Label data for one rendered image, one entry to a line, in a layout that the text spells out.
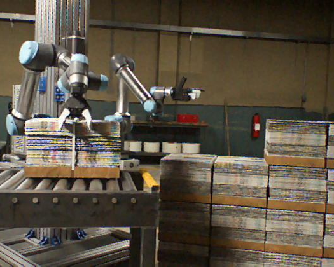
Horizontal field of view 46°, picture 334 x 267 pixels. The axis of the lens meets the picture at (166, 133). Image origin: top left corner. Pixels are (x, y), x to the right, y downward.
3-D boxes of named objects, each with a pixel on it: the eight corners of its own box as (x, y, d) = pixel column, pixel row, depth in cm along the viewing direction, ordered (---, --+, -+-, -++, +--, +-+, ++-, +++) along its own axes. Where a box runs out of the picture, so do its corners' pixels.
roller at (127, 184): (130, 181, 188) (130, 171, 188) (139, 205, 142) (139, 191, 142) (119, 181, 187) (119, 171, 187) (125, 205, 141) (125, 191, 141)
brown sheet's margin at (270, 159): (263, 156, 244) (263, 149, 244) (312, 159, 239) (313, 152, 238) (266, 163, 207) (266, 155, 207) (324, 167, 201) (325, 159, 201)
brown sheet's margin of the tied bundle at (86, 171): (117, 167, 192) (117, 158, 192) (119, 177, 164) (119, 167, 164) (83, 166, 189) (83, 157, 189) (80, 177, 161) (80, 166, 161)
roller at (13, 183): (29, 180, 181) (30, 169, 181) (4, 205, 134) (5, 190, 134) (18, 180, 180) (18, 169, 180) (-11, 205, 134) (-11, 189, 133)
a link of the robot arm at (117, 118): (100, 135, 260) (101, 114, 259) (109, 134, 273) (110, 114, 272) (117, 136, 256) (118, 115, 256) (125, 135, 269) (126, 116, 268)
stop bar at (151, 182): (146, 172, 186) (146, 168, 186) (160, 191, 143) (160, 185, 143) (139, 172, 186) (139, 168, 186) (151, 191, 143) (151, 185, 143)
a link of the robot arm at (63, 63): (64, 65, 220) (106, 98, 186) (44, 62, 213) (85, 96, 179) (68, 44, 216) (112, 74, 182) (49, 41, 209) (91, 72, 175)
